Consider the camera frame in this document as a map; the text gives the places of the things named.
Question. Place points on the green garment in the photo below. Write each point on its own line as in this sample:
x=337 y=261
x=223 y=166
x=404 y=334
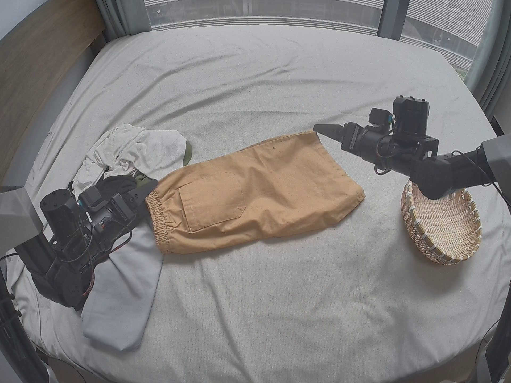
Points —
x=187 y=152

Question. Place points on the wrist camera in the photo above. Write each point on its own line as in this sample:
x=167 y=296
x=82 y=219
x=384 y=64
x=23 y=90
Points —
x=92 y=198
x=379 y=117

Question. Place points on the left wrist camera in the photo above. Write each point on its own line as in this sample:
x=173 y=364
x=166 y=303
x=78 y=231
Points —
x=92 y=198

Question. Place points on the tan shorts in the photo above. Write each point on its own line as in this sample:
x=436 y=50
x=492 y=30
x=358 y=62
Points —
x=259 y=190

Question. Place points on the window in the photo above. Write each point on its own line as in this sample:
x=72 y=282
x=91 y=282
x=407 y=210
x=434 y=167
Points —
x=279 y=6

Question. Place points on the grey-green curtain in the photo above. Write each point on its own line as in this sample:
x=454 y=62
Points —
x=119 y=2
x=491 y=46

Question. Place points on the black garment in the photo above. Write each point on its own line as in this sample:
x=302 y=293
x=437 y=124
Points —
x=115 y=184

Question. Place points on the pale blue garment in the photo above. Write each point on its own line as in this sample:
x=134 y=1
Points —
x=123 y=293

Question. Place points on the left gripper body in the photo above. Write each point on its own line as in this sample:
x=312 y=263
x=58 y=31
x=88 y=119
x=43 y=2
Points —
x=115 y=216

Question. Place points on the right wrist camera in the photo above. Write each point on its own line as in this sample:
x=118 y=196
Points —
x=379 y=117

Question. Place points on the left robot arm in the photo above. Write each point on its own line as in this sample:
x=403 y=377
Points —
x=60 y=214

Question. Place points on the round woven basket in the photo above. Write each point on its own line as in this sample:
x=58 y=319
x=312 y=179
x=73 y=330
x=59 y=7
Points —
x=443 y=229

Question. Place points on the bed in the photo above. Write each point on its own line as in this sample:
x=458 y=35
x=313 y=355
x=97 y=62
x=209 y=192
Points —
x=255 y=86

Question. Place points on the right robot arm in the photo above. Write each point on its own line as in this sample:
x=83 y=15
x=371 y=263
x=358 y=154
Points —
x=443 y=174

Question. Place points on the white garment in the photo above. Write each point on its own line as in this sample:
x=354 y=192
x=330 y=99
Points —
x=139 y=146

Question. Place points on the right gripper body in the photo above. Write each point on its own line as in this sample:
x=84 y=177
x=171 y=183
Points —
x=365 y=142

